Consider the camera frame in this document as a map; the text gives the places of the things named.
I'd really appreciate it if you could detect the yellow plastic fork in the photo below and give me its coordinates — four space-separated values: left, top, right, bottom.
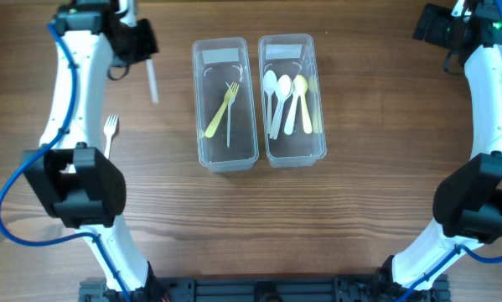
204 82 240 138

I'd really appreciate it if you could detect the white spoon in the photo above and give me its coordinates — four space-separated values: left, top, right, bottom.
284 75 302 135
269 75 292 139
262 70 277 134

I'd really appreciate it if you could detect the yellow plastic spoon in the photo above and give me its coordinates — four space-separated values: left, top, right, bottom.
293 75 313 134

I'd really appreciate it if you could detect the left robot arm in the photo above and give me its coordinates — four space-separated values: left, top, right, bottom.
23 1 162 301

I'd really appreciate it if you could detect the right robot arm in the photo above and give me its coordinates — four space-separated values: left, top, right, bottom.
370 0 502 301

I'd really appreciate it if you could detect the left clear plastic container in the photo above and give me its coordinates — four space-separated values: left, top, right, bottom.
192 37 259 173

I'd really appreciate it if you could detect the clear plastic container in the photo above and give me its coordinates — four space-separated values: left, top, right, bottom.
192 37 259 173
258 34 327 168

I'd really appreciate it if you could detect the right clear plastic container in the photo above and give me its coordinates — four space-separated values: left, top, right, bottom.
258 34 327 168

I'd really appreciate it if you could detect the left blue cable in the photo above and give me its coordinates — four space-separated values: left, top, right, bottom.
0 23 131 302

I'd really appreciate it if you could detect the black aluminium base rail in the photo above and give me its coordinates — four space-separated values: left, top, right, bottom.
77 273 449 302

